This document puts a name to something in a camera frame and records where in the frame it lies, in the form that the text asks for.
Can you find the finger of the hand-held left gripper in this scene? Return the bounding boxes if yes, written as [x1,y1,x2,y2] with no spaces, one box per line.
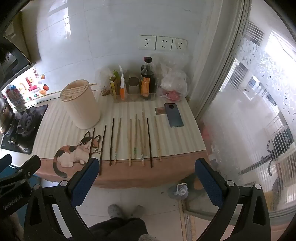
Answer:
[0,154,12,173]
[14,155,41,179]

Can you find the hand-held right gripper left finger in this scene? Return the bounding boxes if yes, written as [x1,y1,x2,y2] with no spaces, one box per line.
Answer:
[23,158,100,241]

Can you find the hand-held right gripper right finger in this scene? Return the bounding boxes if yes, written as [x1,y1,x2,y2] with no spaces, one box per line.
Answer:
[195,158,271,241]

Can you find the dark wooden chopstick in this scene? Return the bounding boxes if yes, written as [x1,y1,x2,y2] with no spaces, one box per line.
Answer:
[99,125,107,176]
[147,118,153,168]
[109,117,115,166]
[89,127,96,160]

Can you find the beige cylindrical utensil holder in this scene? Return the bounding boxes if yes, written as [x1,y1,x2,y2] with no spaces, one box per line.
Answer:
[60,79,101,130]

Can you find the calico cat shaped mat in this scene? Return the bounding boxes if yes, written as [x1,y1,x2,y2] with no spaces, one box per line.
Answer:
[53,131,102,178]

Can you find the clear plastic bottle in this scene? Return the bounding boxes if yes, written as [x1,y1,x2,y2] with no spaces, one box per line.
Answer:
[168,183,188,201]

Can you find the black gas stove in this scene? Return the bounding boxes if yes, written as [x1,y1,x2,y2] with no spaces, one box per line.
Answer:
[0,104,49,154]

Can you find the grey slipper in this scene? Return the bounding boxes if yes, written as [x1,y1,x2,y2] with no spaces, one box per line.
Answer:
[128,205,146,218]
[107,204,124,218]

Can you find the person's dark trousers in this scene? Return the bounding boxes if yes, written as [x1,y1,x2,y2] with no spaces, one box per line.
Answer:
[89,217,148,241]

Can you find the blue smartphone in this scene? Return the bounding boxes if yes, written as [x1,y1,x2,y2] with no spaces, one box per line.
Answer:
[164,103,184,128]

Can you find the sheer white curtain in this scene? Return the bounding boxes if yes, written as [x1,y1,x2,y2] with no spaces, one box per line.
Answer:
[196,23,296,220]

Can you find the clear plastic organizer box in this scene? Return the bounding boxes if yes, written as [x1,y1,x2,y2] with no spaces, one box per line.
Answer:
[112,91,158,103]

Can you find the yellow green seasoning packet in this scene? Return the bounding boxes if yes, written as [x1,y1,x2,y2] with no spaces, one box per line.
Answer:
[109,70,121,96]

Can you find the orange seasoning packet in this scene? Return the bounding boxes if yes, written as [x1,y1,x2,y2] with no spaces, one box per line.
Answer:
[118,65,128,100]

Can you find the small clear plastic bag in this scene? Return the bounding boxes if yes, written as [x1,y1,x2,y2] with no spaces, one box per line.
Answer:
[95,66,116,96]

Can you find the large clear plastic bag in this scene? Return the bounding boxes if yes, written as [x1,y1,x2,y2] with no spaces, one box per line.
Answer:
[151,52,191,101]

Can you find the grey cylindrical tin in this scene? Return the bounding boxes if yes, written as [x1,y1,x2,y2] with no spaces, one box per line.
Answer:
[128,77,140,94]

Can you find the range hood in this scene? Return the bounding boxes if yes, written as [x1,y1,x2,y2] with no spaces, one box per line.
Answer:
[0,30,36,86]

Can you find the dark soy sauce bottle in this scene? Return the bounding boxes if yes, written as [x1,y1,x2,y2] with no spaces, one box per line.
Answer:
[140,57,156,100]

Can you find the colourful wall stickers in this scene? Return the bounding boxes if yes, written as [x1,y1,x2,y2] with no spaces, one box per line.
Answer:
[1,68,50,105]

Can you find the white wall socket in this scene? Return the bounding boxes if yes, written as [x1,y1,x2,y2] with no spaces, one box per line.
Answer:
[171,37,188,52]
[139,35,156,50]
[155,36,173,51]

